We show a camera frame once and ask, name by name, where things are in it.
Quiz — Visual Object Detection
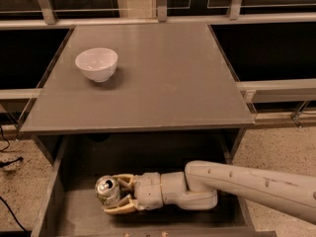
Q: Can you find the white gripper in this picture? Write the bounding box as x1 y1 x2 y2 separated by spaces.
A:
103 173 163 214

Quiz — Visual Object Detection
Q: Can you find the crushed 7up soda can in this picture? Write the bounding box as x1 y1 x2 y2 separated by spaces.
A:
95 176 120 206

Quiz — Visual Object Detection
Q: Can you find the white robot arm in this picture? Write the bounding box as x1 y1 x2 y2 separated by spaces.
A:
95 161 316 223

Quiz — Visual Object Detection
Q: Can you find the open grey top drawer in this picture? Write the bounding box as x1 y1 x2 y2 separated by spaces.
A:
32 133 277 237

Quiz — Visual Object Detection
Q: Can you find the grey cabinet with top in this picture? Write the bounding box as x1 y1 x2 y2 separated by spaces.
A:
22 23 254 165

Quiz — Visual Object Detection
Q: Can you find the white ceramic bowl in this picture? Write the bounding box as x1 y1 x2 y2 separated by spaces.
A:
75 47 119 82

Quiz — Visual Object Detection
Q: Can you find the black floor cable lower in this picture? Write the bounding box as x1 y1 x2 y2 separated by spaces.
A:
0 196 30 233

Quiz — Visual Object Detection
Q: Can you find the black cable on floor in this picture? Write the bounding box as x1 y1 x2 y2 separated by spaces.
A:
0 124 25 169

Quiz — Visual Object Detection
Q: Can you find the metal railing frame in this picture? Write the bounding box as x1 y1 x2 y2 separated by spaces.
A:
0 0 316 130

